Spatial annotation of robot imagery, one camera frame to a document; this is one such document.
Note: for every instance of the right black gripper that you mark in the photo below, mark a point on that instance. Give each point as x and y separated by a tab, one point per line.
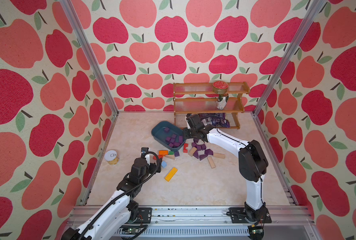
185	131

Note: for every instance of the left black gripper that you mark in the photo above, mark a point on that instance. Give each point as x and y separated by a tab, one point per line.
154	169

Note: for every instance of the teal plastic storage bin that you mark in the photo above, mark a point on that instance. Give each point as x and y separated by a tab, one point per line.
160	136

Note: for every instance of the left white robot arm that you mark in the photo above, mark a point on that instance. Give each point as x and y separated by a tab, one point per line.
121	207

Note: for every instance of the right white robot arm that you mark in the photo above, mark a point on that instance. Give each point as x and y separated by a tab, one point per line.
252	162

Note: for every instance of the orange block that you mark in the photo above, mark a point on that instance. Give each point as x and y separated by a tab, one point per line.
163	152

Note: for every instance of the yellow long block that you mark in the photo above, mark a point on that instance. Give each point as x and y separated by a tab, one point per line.
171	174

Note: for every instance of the red arch block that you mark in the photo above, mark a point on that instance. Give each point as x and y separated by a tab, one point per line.
185	148

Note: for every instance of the natural wood short block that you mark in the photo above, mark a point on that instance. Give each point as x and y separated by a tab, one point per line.
192	151

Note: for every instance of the purple snack bag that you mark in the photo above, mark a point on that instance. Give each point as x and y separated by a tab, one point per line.
215	119

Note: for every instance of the purple prism block right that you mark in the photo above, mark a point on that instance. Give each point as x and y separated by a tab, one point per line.
209	152

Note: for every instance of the purple triangle block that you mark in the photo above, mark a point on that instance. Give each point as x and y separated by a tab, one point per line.
201	157

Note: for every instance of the wooden three-tier shelf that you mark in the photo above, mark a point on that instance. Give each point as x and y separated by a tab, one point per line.
186	102

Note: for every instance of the natural wood flat block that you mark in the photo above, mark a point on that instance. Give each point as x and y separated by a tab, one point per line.
220	156

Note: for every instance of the natural wood long block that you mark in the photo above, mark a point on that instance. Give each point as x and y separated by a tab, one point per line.
211	162

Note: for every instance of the yellow tin can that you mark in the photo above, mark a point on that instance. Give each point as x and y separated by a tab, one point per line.
111	157

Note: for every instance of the red round tin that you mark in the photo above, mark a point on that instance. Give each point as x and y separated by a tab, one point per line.
220	87

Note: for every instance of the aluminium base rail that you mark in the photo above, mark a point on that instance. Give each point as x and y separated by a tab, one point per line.
206	221

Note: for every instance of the left aluminium frame post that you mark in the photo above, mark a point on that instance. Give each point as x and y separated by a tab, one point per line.
72	17

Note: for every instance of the aluminium frame post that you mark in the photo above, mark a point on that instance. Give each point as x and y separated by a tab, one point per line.
300	34
72	17

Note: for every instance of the right aluminium frame post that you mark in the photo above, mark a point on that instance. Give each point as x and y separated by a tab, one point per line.
300	34

